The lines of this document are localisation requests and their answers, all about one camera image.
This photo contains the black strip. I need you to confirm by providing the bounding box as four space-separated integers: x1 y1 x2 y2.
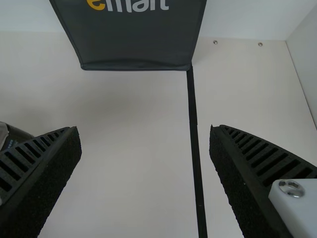
186 64 208 238

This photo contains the dark grey bag with straps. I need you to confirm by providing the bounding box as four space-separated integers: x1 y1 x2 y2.
49 0 208 71

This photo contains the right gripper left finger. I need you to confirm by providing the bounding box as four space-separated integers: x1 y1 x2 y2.
0 125 83 238

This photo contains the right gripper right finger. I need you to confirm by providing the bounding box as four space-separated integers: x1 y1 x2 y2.
209 123 317 238

